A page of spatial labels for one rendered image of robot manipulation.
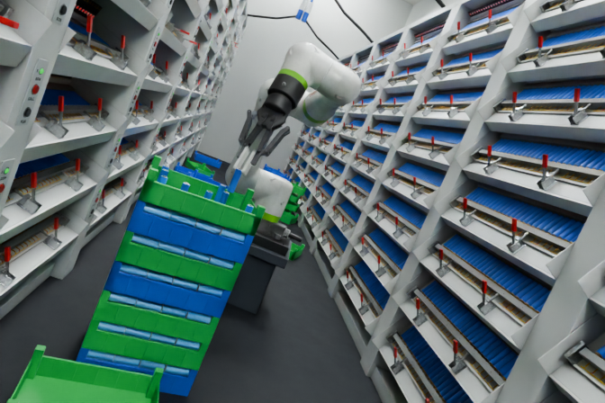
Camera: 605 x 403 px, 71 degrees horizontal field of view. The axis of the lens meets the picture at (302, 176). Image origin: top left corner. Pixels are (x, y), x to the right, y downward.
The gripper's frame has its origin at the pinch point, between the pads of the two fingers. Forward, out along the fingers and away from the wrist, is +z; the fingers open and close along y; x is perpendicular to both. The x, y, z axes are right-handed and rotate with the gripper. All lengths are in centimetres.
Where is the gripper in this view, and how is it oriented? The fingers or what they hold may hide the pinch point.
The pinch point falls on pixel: (245, 161)
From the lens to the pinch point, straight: 112.6
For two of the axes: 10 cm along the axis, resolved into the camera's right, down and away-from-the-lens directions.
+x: -0.3, -3.7, -9.3
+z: -4.4, 8.4, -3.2
